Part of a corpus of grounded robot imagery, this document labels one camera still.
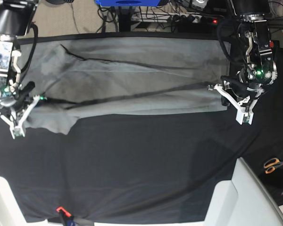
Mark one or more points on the grey T-shirt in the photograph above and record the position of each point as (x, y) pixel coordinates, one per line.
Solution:
(128, 76)

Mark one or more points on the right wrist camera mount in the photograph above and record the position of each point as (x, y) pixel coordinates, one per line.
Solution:
(14, 114)

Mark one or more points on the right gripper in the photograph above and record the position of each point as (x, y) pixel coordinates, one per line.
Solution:
(7, 96)

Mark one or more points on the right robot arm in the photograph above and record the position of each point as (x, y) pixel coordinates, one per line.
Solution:
(16, 19)

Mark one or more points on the blue plastic box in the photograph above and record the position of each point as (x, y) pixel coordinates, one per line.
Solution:
(125, 3)

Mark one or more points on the orange handled scissors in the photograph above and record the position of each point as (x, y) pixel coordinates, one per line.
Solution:
(271, 165)

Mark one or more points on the white power strip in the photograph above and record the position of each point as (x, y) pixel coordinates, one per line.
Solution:
(156, 17)

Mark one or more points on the black table cloth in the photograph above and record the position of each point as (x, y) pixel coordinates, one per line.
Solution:
(144, 169)

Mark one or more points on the white table frame left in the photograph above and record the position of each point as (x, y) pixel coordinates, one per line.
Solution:
(10, 213)

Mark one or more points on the red blue clamp bottom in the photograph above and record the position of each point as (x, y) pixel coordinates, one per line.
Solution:
(66, 218)

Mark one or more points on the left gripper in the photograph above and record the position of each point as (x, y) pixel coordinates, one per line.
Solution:
(239, 88)

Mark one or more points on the red black clamp right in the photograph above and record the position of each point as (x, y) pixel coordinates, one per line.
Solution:
(275, 46)

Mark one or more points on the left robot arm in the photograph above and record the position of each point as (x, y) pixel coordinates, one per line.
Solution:
(258, 69)

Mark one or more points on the black stand post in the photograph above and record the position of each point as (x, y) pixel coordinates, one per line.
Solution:
(124, 15)

